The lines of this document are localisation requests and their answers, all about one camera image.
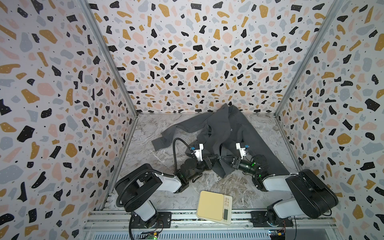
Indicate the aluminium corner post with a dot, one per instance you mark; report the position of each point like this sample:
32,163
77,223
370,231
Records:
84,5
331,14

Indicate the aluminium corner post left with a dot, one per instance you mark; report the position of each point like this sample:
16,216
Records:
84,5

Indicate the dark grey zip jacket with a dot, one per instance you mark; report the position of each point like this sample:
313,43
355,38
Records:
219,133

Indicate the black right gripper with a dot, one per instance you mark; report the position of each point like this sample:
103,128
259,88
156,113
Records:
235,162

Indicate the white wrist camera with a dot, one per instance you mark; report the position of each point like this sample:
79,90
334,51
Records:
243,149
197,152

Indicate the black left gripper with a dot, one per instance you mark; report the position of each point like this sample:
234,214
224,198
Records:
206,163

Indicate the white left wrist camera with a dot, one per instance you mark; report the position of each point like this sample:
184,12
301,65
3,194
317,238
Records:
197,152

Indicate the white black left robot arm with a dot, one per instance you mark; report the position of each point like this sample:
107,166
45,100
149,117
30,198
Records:
135,189

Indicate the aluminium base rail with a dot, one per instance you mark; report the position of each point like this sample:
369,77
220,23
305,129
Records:
185,225

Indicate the cream kitchen scale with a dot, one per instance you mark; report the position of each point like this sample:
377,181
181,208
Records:
215,207

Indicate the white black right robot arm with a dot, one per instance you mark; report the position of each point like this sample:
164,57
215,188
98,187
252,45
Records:
310,196

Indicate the aluminium corner post right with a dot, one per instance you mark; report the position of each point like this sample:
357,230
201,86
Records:
331,14

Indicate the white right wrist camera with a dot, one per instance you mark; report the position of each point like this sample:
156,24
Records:
243,149

